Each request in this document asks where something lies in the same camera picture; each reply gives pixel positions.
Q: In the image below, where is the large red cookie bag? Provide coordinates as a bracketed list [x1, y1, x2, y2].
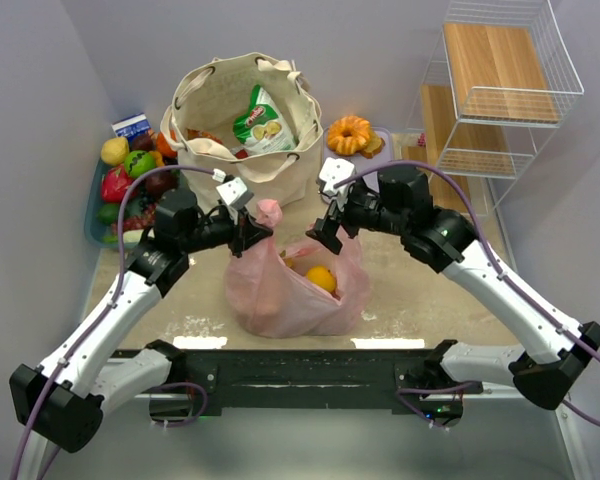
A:
[186, 129, 224, 151]

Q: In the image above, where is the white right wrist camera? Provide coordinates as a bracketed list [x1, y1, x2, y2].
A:
[318, 157, 356, 211]

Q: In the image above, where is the purple cable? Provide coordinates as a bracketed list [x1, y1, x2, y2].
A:
[7, 165, 226, 480]
[332, 160, 600, 431]

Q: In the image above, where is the pink plastic grocery bag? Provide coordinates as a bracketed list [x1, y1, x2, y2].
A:
[223, 198, 372, 339]

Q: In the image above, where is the red grape bunch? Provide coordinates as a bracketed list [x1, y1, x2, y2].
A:
[111, 210, 155, 235]

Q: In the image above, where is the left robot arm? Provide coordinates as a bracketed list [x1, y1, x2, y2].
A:
[9, 179, 273, 453]

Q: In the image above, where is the green white chips bag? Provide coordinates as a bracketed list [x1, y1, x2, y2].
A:
[233, 85, 297, 156]

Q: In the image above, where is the teal fruit bin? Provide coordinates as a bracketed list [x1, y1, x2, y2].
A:
[82, 154, 181, 250]

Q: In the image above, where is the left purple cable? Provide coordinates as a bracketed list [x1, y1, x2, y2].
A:
[7, 165, 226, 480]

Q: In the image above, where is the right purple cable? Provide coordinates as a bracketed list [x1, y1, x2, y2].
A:
[332, 160, 600, 431]

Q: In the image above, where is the cream canvas tote bag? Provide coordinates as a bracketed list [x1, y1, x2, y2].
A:
[160, 52, 323, 208]

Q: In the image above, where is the white wire shelf rack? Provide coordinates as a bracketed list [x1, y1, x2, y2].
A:
[405, 0, 586, 231]

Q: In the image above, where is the green fruit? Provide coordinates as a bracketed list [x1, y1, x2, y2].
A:
[123, 150, 156, 179]

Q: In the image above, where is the aluminium table frame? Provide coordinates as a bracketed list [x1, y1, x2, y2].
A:
[19, 309, 596, 480]

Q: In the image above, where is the green lime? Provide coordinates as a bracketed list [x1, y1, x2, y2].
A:
[96, 203, 120, 225]

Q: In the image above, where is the pink dragon fruit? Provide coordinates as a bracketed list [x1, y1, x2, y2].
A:
[100, 164, 133, 204]

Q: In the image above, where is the orange fruit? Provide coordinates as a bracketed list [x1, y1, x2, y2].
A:
[155, 132, 178, 159]

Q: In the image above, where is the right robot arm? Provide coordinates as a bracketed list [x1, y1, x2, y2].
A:
[306, 158, 600, 410]

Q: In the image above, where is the dark plum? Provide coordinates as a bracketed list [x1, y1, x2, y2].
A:
[129, 132, 155, 152]

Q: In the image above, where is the lavender food tray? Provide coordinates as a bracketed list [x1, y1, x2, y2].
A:
[321, 125, 396, 201]

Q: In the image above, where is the round yellow orange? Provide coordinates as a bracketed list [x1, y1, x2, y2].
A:
[305, 265, 337, 294]

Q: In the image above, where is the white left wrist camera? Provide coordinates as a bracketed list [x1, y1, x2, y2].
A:
[213, 170, 254, 224]

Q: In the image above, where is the orange bundt cake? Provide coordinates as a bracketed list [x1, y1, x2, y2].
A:
[327, 115, 372, 156]

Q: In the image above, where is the yellow lemon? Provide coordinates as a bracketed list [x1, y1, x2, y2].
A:
[100, 137, 130, 167]

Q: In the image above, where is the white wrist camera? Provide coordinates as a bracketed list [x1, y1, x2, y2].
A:
[318, 157, 356, 211]
[213, 170, 254, 224]

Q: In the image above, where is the blue white carton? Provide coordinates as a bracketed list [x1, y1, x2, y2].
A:
[111, 113, 151, 140]

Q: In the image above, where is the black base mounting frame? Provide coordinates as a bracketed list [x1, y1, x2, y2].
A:
[129, 344, 484, 430]

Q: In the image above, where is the cake slice behind bundt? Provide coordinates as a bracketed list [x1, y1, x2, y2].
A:
[358, 130, 385, 159]

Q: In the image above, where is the pale white cucumber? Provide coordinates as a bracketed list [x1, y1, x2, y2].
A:
[122, 229, 144, 245]

